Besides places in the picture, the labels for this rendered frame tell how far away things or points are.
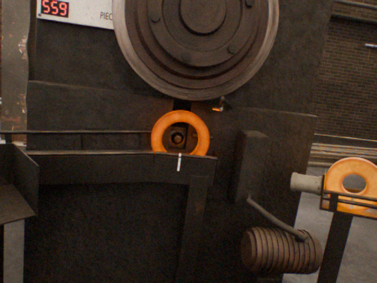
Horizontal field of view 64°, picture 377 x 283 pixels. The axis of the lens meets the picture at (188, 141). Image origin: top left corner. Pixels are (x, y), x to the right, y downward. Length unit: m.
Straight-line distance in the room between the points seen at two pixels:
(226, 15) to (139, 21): 0.23
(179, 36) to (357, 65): 7.87
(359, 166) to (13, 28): 3.37
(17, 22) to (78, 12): 2.66
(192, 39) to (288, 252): 0.65
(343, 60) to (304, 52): 7.20
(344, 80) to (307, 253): 7.56
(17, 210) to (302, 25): 1.02
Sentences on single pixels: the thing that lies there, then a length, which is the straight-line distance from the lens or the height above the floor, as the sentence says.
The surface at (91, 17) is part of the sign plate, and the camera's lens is 1.06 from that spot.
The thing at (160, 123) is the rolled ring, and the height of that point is 0.80.
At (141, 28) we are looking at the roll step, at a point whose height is 1.05.
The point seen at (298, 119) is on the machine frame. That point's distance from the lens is 1.12.
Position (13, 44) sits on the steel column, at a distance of 3.71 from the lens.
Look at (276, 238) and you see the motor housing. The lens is 0.96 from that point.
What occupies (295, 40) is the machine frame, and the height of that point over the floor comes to 1.12.
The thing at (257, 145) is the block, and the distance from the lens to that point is 0.97.
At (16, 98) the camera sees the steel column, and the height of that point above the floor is 0.50.
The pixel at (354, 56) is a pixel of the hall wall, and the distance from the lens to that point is 8.52.
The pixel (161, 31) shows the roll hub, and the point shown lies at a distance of 0.82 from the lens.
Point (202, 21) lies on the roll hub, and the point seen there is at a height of 1.09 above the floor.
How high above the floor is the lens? 0.94
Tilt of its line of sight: 12 degrees down
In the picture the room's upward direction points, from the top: 8 degrees clockwise
